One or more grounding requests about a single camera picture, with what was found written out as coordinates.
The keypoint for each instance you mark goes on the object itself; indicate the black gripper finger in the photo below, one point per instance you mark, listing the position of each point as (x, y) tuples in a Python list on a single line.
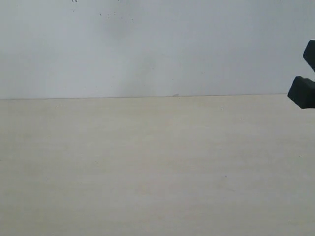
[(309, 54), (302, 92)]

